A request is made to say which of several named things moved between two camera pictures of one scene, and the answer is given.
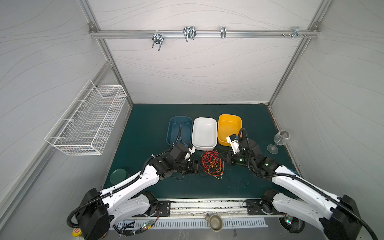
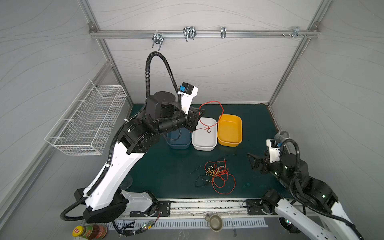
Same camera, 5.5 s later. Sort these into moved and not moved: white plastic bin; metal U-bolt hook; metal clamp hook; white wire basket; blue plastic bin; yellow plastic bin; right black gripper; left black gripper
Moved: left black gripper; right black gripper
Not moved: metal clamp hook; metal U-bolt hook; white plastic bin; yellow plastic bin; white wire basket; blue plastic bin
